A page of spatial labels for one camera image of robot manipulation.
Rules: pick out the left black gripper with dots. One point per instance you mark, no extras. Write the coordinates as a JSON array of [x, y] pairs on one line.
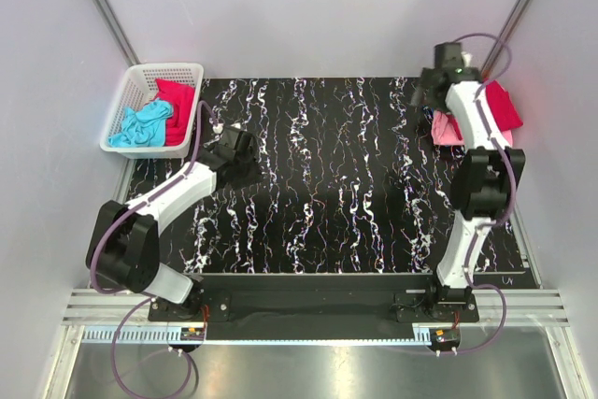
[[253, 169]]

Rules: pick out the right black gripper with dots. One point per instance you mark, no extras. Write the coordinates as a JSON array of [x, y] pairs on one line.
[[419, 92]]

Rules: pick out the red t shirt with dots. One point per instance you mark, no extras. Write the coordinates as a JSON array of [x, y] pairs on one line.
[[180, 97], [499, 100]]

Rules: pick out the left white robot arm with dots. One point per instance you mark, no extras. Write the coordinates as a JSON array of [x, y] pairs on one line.
[[124, 252]]

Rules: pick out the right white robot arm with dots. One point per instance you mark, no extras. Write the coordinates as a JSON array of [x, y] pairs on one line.
[[483, 190]]

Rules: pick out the folded pink t shirt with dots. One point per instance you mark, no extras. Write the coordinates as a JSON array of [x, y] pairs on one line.
[[445, 130]]

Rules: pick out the red t shirt in basket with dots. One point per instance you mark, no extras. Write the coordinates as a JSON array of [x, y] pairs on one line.
[[180, 97]]

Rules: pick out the cyan t shirt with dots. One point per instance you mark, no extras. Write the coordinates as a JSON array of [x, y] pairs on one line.
[[143, 128]]

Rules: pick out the white plastic basket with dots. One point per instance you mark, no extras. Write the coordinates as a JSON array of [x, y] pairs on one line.
[[137, 88]]

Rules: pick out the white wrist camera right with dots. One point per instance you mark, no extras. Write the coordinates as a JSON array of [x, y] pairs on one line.
[[467, 59]]

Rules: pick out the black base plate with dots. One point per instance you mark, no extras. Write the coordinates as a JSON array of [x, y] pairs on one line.
[[298, 308]]

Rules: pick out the aluminium rail frame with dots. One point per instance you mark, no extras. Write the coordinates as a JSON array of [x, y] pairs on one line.
[[521, 347]]

